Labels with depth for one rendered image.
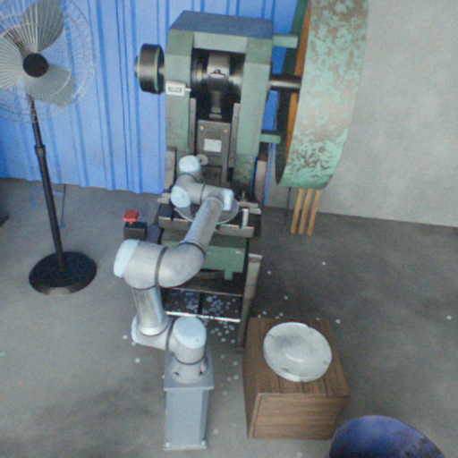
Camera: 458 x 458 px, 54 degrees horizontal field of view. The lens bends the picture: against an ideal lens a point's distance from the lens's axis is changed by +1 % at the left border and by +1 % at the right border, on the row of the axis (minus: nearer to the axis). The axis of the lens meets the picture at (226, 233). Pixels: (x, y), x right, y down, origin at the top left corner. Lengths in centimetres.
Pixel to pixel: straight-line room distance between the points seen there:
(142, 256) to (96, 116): 219
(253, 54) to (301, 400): 137
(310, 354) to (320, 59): 118
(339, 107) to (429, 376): 162
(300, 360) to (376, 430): 38
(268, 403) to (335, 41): 137
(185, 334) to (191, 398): 32
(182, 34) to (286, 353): 134
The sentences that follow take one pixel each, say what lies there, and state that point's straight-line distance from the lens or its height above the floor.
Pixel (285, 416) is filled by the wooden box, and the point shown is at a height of 19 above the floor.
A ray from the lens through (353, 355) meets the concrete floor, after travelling 258.
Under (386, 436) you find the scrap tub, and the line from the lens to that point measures 189.
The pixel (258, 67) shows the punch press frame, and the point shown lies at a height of 142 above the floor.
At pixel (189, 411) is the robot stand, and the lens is 190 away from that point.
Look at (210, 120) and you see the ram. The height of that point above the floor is 117.
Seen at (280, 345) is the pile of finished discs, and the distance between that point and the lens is 200.
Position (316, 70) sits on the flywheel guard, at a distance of 151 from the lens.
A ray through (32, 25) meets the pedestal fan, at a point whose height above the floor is 144.
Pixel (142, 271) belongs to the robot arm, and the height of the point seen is 104.
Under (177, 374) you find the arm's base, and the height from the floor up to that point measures 47.
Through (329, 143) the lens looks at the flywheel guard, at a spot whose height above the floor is 127.
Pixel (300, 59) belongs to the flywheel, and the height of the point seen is 135.
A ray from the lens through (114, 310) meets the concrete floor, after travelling 262.
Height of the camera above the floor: 190
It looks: 37 degrees down
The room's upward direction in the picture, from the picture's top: 6 degrees clockwise
